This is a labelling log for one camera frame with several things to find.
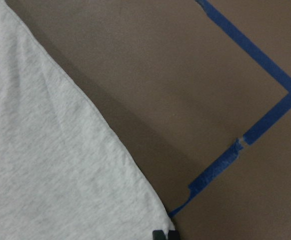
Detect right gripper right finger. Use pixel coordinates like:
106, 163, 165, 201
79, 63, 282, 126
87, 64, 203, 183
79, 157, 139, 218
168, 230, 181, 240

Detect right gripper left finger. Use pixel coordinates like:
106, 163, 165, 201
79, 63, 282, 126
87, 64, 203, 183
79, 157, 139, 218
152, 230, 166, 240

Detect grey cartoon print t-shirt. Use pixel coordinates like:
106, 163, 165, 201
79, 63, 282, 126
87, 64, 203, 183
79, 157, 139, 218
0, 0, 175, 240

